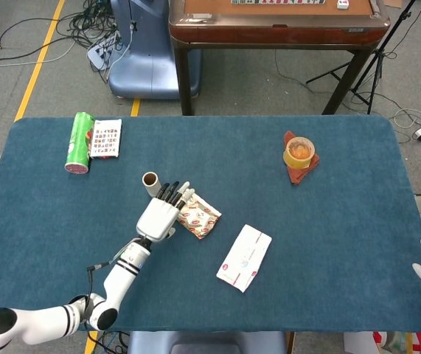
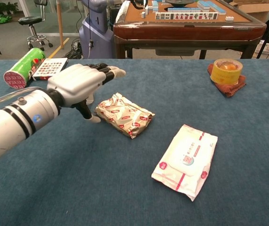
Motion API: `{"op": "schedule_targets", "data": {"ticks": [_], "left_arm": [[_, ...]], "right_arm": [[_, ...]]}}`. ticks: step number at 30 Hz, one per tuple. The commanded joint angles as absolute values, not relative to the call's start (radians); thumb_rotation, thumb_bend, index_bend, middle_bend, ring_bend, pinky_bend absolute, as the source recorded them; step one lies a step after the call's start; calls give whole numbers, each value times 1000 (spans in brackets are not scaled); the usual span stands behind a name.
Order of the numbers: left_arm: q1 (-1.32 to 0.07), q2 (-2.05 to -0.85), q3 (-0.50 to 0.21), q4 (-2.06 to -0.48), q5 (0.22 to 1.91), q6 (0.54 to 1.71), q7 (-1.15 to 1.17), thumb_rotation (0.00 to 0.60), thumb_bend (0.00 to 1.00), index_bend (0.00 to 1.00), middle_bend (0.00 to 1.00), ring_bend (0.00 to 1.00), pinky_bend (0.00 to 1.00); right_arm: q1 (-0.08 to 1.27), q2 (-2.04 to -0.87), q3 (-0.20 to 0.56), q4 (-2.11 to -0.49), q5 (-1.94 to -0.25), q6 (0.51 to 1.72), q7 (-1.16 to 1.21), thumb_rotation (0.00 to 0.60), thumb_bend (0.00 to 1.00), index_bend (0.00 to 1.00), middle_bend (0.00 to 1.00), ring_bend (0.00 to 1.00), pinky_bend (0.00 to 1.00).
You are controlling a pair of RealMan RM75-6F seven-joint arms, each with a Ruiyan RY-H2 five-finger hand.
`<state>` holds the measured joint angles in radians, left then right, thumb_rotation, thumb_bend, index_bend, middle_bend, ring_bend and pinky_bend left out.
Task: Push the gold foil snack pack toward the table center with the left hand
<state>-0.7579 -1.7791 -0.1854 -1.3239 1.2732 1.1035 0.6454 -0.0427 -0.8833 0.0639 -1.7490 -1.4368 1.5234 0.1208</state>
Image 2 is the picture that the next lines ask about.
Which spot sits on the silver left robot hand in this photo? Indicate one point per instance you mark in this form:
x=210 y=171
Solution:
x=77 y=82

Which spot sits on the gold red snack bag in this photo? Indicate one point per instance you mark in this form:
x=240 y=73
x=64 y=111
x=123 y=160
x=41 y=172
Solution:
x=124 y=116

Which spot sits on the purple robot base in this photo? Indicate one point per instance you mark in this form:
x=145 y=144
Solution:
x=96 y=35

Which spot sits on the clear tube on arm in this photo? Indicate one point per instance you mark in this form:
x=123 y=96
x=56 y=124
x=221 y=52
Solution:
x=7 y=95

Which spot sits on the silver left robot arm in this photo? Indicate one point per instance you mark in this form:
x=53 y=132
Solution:
x=11 y=124

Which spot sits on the flat red-patterned card box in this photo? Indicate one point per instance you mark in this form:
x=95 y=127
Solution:
x=47 y=68

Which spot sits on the grey cardboard tube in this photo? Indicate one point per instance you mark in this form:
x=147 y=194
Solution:
x=91 y=99

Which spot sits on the green chip can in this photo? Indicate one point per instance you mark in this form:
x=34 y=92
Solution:
x=23 y=69

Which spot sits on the wooden pole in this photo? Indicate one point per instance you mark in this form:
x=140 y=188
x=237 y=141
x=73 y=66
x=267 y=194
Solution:
x=60 y=23

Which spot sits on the black swivel stool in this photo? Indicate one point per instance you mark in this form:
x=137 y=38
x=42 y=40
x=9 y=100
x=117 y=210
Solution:
x=30 y=20

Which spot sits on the small upright mahjong tile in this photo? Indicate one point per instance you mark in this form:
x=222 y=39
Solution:
x=143 y=14

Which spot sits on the wooden mahjong table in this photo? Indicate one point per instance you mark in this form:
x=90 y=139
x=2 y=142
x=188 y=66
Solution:
x=186 y=31

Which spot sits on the face-up mahjong tile row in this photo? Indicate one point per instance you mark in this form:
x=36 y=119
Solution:
x=186 y=16

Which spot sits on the white wet wipes pack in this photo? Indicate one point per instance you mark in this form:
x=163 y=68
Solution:
x=186 y=162

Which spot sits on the yellow tape roll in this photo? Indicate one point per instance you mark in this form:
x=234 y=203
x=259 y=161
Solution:
x=226 y=74

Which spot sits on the brown cloth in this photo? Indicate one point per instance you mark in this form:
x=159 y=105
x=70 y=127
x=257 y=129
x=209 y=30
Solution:
x=233 y=89

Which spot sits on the single white mahjong tile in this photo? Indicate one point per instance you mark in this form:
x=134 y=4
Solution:
x=229 y=18

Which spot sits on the cardboard box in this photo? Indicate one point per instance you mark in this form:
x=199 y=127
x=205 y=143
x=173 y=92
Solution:
x=254 y=8

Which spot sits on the long blue mahjong tile wall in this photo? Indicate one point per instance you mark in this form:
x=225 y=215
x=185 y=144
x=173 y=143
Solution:
x=210 y=6

